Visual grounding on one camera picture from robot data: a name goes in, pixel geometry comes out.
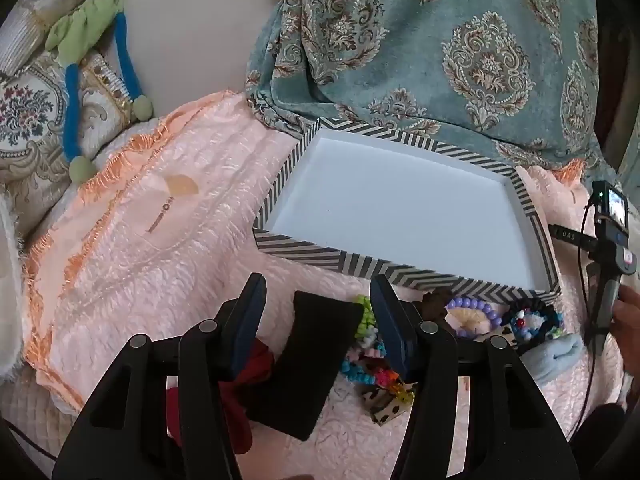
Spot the red cloth hair bow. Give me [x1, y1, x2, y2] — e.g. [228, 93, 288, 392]
[167, 340, 276, 456]

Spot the purple bead bracelet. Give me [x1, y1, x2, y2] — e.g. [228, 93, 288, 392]
[446, 296, 502, 333]

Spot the green and blue plush toy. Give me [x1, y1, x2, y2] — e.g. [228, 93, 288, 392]
[45, 0, 155, 184]

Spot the brown scrunchie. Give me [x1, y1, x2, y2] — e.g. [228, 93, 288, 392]
[422, 290, 455, 322]

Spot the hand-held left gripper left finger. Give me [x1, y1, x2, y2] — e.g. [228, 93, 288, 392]
[52, 272, 268, 480]

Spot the person's right hand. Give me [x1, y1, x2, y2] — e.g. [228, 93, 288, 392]
[611, 285, 640, 361]

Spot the dark clothing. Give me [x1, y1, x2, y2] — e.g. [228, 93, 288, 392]
[570, 404, 632, 480]

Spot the teal damask blanket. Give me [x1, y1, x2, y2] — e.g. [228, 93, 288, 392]
[245, 0, 608, 173]

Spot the colourful plastic chain bracelet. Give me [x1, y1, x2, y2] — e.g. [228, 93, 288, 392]
[387, 377, 416, 406]

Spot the black cloth headband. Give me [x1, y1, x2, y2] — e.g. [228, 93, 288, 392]
[247, 290, 365, 442]

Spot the light blue fluffy scrunchie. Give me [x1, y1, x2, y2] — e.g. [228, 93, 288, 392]
[522, 334, 585, 386]

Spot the blue bead bracelet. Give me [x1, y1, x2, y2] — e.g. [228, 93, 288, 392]
[510, 310, 563, 347]

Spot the multicolour bead bracelet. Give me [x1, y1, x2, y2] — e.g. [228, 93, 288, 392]
[342, 337, 401, 386]

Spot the thin black cable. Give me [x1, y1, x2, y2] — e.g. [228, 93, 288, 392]
[562, 197, 603, 443]

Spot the white fluffy cloth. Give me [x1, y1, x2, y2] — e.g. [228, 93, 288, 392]
[0, 195, 26, 381]

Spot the chevron striped white box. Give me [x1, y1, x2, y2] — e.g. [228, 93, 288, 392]
[252, 117, 561, 306]

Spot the dark wooden furniture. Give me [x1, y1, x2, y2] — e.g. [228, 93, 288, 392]
[590, 0, 640, 171]

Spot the pink fringed blanket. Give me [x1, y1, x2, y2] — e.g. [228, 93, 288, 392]
[22, 90, 626, 480]

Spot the neon green bead bracelet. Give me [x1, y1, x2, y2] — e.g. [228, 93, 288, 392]
[355, 296, 377, 341]

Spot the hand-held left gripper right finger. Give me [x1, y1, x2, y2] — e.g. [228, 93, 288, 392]
[370, 274, 583, 480]

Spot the beige floral patterned pillow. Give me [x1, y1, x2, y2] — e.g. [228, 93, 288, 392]
[0, 0, 166, 231]

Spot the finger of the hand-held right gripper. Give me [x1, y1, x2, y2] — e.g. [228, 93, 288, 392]
[548, 224, 599, 254]

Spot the black scrunchie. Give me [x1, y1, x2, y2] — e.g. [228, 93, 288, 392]
[501, 297, 565, 343]

